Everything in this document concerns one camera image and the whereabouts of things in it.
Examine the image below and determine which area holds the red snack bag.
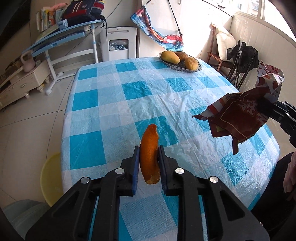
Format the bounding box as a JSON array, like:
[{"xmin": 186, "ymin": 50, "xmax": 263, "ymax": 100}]
[{"xmin": 193, "ymin": 73, "xmax": 285, "ymax": 155}]

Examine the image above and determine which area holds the long orange peel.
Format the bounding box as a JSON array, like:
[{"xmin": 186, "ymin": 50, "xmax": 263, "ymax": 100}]
[{"xmin": 139, "ymin": 124, "xmax": 160, "ymax": 185}]

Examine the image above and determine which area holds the yellow plastic trash bin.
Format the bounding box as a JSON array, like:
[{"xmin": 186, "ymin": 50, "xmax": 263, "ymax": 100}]
[{"xmin": 40, "ymin": 153, "xmax": 63, "ymax": 206}]

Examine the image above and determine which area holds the person's hand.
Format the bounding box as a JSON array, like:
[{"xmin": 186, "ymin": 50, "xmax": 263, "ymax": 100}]
[{"xmin": 283, "ymin": 152, "xmax": 296, "ymax": 193}]

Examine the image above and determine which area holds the black folding chair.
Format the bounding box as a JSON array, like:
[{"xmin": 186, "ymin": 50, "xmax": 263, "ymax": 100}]
[{"xmin": 227, "ymin": 41, "xmax": 259, "ymax": 89}]

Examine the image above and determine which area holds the light blue sofa seat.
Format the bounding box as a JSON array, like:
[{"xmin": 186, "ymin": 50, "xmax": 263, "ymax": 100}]
[{"xmin": 1, "ymin": 199, "xmax": 50, "ymax": 239}]

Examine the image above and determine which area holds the wooden chair with cushion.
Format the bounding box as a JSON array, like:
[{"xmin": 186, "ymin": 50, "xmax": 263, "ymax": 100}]
[{"xmin": 206, "ymin": 24, "xmax": 236, "ymax": 72}]

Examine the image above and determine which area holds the orange mango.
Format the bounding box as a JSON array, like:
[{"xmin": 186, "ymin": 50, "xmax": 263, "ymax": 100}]
[{"xmin": 184, "ymin": 57, "xmax": 199, "ymax": 71}]

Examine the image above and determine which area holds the blue checkered tablecloth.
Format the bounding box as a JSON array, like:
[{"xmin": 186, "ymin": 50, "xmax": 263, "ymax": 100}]
[{"xmin": 60, "ymin": 56, "xmax": 280, "ymax": 241}]

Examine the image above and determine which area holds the brown mango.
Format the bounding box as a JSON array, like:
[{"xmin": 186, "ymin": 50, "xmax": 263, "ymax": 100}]
[{"xmin": 175, "ymin": 51, "xmax": 188, "ymax": 61}]

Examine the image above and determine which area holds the colourful kite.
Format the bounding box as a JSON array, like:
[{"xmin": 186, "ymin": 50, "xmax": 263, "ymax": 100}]
[{"xmin": 130, "ymin": 1, "xmax": 184, "ymax": 52}]

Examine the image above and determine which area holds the cream TV cabinet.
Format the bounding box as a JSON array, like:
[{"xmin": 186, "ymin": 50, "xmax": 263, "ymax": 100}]
[{"xmin": 0, "ymin": 61, "xmax": 49, "ymax": 109}]

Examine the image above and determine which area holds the pink kettlebell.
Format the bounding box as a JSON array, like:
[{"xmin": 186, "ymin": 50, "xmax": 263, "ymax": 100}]
[{"xmin": 20, "ymin": 50, "xmax": 35, "ymax": 73}]

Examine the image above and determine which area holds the white air purifier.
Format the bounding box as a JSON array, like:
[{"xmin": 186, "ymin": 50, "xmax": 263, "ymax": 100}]
[{"xmin": 100, "ymin": 26, "xmax": 137, "ymax": 62}]

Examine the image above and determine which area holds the blue white study desk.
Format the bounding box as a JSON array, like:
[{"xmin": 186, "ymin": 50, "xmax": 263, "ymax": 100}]
[{"xmin": 21, "ymin": 19, "xmax": 105, "ymax": 96}]

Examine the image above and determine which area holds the row of books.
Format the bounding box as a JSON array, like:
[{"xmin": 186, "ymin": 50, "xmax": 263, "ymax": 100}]
[{"xmin": 35, "ymin": 6, "xmax": 66, "ymax": 33}]

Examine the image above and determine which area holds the navy red school backpack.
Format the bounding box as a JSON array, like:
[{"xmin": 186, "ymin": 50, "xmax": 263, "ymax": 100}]
[{"xmin": 62, "ymin": 0, "xmax": 106, "ymax": 27}]

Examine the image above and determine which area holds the wire fruit basket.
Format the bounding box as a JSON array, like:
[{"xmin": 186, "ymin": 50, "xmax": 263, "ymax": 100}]
[{"xmin": 159, "ymin": 53, "xmax": 202, "ymax": 73}]

